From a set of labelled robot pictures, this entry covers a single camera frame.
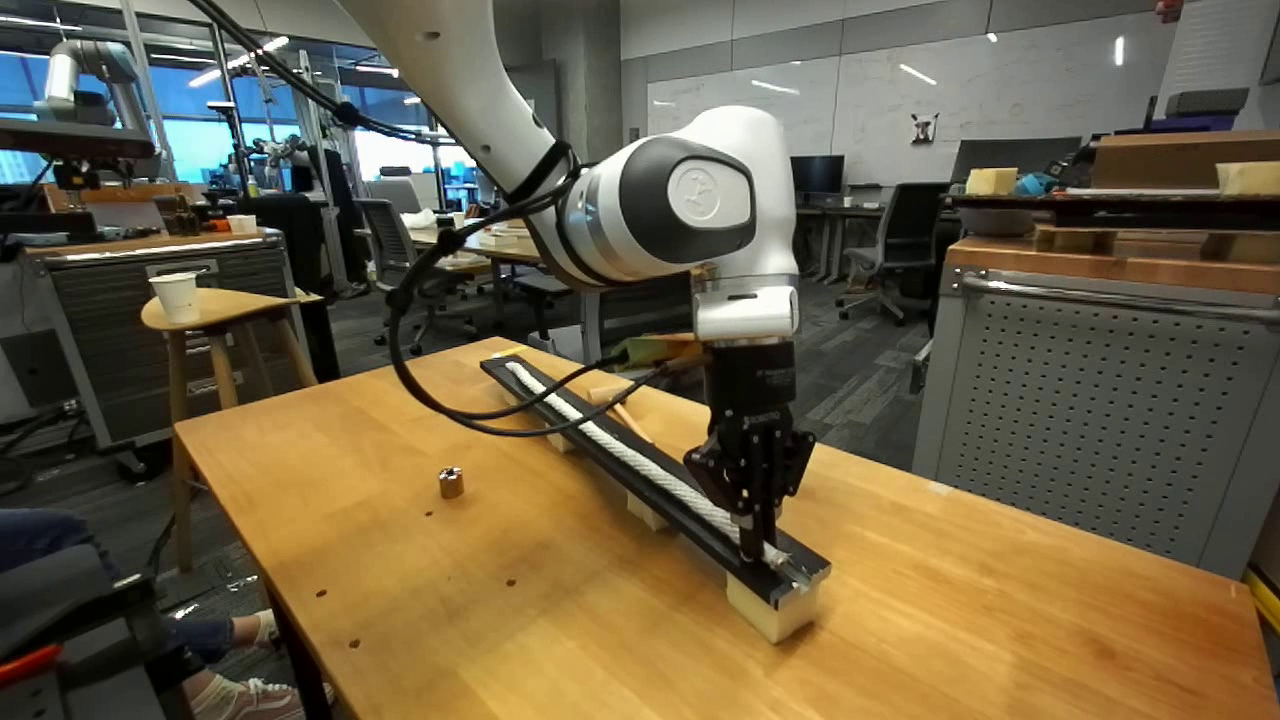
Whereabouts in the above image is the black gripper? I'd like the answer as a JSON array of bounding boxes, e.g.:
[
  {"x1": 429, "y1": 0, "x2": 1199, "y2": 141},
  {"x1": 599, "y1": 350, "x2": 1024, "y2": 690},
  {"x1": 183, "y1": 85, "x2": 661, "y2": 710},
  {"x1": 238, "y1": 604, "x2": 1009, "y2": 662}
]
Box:
[{"x1": 683, "y1": 341, "x2": 819, "y2": 572}]

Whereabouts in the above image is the white braided rope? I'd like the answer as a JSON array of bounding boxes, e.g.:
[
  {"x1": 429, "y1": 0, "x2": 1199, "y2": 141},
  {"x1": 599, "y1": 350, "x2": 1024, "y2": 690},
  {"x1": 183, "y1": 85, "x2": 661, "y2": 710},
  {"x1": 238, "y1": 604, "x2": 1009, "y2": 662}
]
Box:
[{"x1": 503, "y1": 355, "x2": 791, "y2": 572}]

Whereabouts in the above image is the long black bar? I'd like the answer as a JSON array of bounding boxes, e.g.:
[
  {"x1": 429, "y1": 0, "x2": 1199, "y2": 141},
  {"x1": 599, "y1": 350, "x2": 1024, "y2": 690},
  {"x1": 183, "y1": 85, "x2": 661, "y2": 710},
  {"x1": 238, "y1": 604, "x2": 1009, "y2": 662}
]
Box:
[{"x1": 476, "y1": 350, "x2": 837, "y2": 616}]

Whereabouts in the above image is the black office chair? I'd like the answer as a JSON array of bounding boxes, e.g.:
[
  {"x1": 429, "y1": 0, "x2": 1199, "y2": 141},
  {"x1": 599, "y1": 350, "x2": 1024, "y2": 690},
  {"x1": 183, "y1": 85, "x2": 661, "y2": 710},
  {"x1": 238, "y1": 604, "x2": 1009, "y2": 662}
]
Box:
[{"x1": 837, "y1": 179, "x2": 952, "y2": 332}]

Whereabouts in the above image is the grey perforated tool cabinet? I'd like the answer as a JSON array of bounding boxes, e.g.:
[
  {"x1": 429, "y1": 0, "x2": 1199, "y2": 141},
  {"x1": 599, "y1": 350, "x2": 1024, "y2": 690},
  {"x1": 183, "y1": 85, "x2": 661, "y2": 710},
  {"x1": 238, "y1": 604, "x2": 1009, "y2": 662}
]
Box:
[{"x1": 908, "y1": 237, "x2": 1280, "y2": 583}]

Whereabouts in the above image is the cream foam block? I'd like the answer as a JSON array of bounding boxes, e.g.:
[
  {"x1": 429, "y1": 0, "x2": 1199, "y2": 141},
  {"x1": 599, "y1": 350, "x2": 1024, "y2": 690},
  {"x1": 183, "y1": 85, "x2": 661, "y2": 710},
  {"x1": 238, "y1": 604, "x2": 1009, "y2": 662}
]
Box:
[
  {"x1": 961, "y1": 164, "x2": 1024, "y2": 205},
  {"x1": 1210, "y1": 158, "x2": 1280, "y2": 200}
]

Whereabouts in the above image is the grey office chair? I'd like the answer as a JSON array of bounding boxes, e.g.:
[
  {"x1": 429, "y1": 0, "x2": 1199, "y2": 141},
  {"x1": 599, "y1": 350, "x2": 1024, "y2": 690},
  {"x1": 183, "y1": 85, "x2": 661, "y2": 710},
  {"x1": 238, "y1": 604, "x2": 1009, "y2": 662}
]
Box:
[{"x1": 346, "y1": 197, "x2": 499, "y2": 354}]

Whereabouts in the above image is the yellow floor item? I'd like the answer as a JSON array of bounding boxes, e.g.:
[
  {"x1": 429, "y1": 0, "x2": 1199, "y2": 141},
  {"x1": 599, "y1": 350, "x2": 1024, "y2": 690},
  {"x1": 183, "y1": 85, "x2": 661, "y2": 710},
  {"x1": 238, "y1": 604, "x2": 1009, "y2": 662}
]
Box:
[{"x1": 1244, "y1": 566, "x2": 1280, "y2": 639}]

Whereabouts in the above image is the wooden box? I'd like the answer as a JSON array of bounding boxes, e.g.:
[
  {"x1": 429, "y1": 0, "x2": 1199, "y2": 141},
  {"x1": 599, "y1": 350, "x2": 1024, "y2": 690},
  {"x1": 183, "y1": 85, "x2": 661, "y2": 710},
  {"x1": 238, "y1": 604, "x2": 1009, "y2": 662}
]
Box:
[{"x1": 1086, "y1": 127, "x2": 1280, "y2": 192}]

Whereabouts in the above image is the wooden stool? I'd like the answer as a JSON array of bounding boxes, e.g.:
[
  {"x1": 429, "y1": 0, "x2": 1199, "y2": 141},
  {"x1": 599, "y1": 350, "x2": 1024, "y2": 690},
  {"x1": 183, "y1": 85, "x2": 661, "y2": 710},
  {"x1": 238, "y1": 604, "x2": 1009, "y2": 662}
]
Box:
[{"x1": 134, "y1": 283, "x2": 326, "y2": 576}]

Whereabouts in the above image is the white paper cup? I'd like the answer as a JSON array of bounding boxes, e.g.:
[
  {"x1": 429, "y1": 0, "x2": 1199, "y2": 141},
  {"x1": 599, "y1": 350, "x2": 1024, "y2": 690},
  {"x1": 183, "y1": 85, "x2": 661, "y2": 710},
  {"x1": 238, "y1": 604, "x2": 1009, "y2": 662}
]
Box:
[{"x1": 147, "y1": 267, "x2": 204, "y2": 324}]

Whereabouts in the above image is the grey office cabinet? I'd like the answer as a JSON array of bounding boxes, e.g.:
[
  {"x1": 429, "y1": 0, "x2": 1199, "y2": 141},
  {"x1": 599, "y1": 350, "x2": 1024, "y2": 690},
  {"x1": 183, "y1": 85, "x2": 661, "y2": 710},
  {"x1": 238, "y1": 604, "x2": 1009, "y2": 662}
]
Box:
[{"x1": 19, "y1": 225, "x2": 304, "y2": 454}]

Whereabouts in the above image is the person leg with shoe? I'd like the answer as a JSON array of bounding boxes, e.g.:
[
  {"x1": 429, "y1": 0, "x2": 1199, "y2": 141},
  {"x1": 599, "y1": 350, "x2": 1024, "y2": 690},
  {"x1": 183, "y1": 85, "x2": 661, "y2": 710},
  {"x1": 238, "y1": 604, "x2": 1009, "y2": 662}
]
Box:
[{"x1": 0, "y1": 506, "x2": 312, "y2": 720}]

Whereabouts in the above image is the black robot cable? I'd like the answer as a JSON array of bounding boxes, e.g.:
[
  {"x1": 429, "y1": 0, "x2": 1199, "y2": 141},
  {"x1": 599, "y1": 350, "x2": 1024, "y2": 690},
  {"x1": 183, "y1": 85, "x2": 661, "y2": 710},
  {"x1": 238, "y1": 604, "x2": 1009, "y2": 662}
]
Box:
[{"x1": 183, "y1": 0, "x2": 677, "y2": 439}]

